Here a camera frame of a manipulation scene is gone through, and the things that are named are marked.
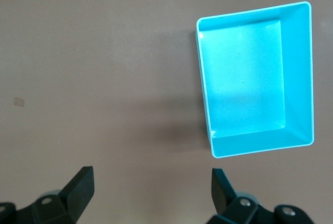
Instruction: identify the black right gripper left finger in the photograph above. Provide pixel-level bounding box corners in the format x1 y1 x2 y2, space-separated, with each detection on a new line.
0 166 94 224

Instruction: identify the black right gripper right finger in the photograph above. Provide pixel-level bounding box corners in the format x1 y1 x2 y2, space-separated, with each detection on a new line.
208 168 313 224

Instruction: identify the turquoise blue plastic box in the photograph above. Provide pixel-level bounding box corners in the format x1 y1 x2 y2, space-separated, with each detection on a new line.
195 1 315 159

